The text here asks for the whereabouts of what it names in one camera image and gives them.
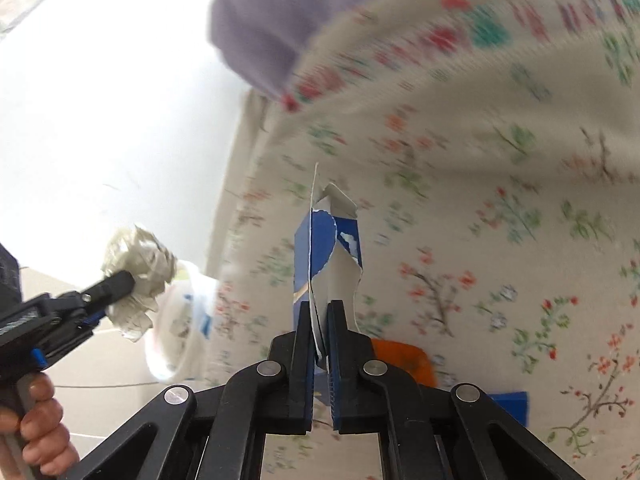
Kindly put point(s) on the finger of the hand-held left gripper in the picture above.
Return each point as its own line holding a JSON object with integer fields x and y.
{"x": 112, "y": 287}
{"x": 95, "y": 320}

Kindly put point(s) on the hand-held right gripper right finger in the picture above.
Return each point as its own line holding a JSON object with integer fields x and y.
{"x": 336, "y": 360}

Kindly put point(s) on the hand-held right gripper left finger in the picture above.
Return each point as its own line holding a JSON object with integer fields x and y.
{"x": 302, "y": 360}

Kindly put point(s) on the white paper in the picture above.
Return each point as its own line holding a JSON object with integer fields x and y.
{"x": 142, "y": 270}

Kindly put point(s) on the white plastic basket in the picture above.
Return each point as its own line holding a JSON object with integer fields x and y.
{"x": 185, "y": 330}

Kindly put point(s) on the blue white paper carton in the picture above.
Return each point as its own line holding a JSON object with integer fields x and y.
{"x": 330, "y": 255}

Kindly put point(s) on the person's left hand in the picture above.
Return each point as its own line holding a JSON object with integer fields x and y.
{"x": 42, "y": 420}

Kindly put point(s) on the orange wrapper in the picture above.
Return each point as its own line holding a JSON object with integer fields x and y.
{"x": 402, "y": 362}

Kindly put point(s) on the blue paper piece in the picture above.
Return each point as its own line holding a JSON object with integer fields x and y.
{"x": 510, "y": 407}

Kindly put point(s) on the purple duvet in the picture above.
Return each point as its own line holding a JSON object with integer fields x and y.
{"x": 280, "y": 20}

